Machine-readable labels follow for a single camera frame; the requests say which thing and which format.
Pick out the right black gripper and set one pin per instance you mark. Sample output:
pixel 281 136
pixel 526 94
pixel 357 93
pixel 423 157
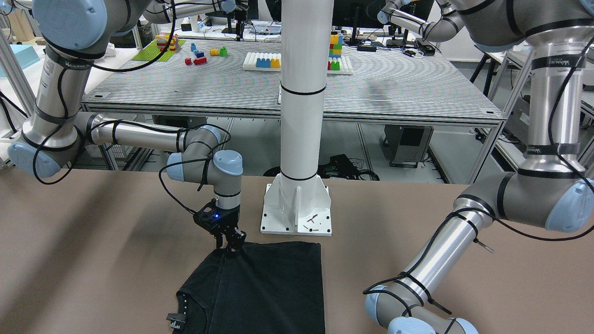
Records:
pixel 230 224

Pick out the black printed t-shirt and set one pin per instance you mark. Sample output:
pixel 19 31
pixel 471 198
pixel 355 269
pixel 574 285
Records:
pixel 260 289

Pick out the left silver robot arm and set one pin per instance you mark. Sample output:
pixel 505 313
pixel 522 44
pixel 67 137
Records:
pixel 549 189

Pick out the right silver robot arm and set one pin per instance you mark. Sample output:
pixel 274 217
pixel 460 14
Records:
pixel 77 33

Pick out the white plastic crate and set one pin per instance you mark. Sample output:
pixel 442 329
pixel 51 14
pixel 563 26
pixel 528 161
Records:
pixel 117 151

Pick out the striped workbench table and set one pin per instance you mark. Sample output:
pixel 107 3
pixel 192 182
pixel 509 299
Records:
pixel 382 87

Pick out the white block tray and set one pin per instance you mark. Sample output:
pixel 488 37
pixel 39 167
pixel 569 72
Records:
pixel 258 61

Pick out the green lego baseplate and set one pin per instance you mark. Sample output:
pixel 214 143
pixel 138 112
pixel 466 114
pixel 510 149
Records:
pixel 152 50

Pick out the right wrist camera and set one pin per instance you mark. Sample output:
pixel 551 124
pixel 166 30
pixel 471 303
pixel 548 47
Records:
pixel 208 217

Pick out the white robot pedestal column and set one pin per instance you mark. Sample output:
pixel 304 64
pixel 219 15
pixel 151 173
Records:
pixel 297 202

